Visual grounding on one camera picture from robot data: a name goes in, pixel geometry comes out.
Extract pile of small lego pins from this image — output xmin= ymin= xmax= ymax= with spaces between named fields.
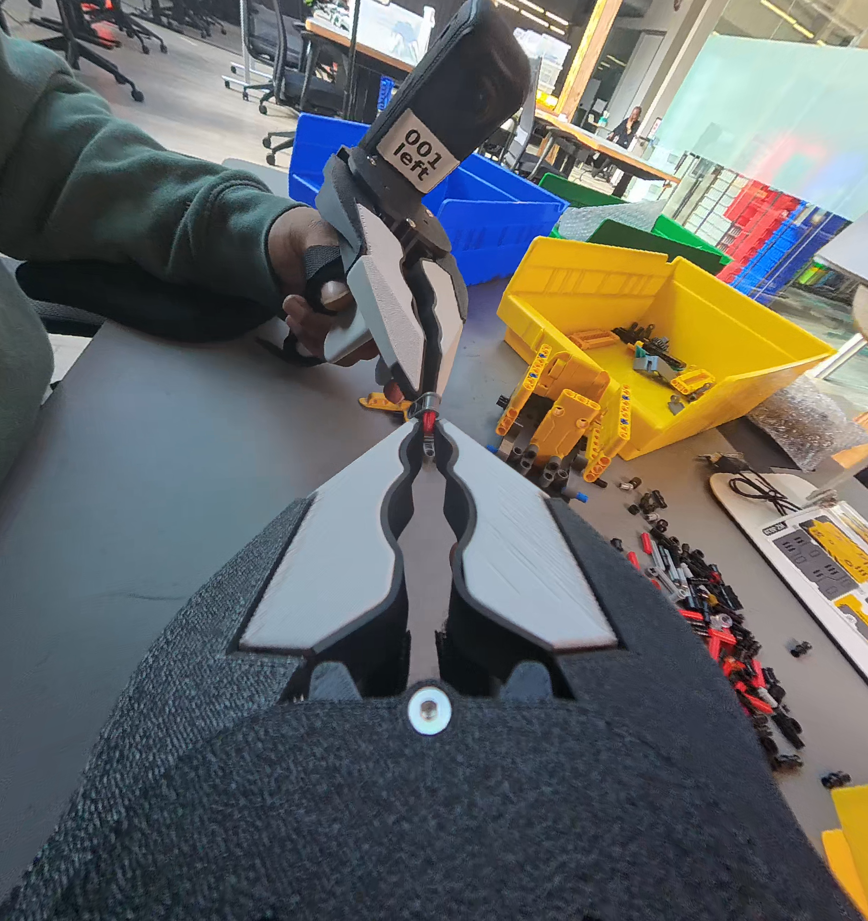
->
xmin=607 ymin=483 xmax=852 ymax=792

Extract black lego parts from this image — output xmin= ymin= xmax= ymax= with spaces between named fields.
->
xmin=611 ymin=324 xmax=690 ymax=378

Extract black office chair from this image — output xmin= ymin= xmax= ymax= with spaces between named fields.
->
xmin=32 ymin=0 xmax=169 ymax=102
xmin=226 ymin=0 xmax=349 ymax=159

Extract bubble wrap sheet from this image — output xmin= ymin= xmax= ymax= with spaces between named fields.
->
xmin=748 ymin=378 xmax=868 ymax=469

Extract yellow bin with small parts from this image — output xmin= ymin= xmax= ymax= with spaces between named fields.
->
xmin=820 ymin=780 xmax=868 ymax=921

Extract white book stand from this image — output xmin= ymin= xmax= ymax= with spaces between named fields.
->
xmin=711 ymin=285 xmax=868 ymax=713

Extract clear plastic bag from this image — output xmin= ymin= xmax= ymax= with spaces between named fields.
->
xmin=557 ymin=199 xmax=665 ymax=243

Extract wooden office table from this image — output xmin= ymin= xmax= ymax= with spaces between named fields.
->
xmin=528 ymin=108 xmax=680 ymax=188

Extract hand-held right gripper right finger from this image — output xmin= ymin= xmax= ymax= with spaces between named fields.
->
xmin=434 ymin=425 xmax=622 ymax=689

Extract black cable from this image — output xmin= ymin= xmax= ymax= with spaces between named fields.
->
xmin=701 ymin=454 xmax=838 ymax=516

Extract open instruction booklet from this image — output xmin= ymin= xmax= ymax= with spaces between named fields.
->
xmin=816 ymin=188 xmax=868 ymax=296

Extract blue storage bin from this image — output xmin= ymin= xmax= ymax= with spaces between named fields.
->
xmin=288 ymin=113 xmax=567 ymax=286

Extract printed instruction sheet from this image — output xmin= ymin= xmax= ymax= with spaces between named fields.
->
xmin=762 ymin=504 xmax=868 ymax=663

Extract yellow black lego model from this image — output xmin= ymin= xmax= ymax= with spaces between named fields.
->
xmin=495 ymin=343 xmax=633 ymax=502

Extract large yellow storage bin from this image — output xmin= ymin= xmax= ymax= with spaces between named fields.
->
xmin=496 ymin=238 xmax=835 ymax=421

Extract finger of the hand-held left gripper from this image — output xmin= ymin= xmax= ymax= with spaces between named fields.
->
xmin=406 ymin=248 xmax=471 ymax=404
xmin=345 ymin=216 xmax=432 ymax=407

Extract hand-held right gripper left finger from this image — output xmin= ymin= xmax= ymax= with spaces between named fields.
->
xmin=237 ymin=421 xmax=426 ymax=692

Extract person's left hand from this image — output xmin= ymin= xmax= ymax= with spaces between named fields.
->
xmin=266 ymin=206 xmax=409 ymax=407

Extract person's left forearm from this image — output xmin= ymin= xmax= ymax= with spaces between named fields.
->
xmin=0 ymin=0 xmax=303 ymax=267

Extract stack of red blue bins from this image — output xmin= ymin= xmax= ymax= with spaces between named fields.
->
xmin=715 ymin=180 xmax=852 ymax=296

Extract green storage bin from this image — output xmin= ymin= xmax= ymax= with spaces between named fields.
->
xmin=538 ymin=173 xmax=730 ymax=274

